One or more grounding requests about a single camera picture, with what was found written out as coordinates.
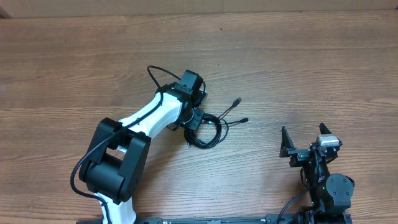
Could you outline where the black USB-A cable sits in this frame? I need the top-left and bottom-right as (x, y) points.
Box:
(183, 96), (243, 149)

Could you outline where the black USB-C cable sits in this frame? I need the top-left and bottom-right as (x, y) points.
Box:
(185, 113), (250, 148)

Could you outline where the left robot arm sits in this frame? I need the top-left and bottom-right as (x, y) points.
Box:
(71, 70), (207, 223)

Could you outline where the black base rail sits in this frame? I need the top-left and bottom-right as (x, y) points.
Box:
(133, 214), (354, 224)

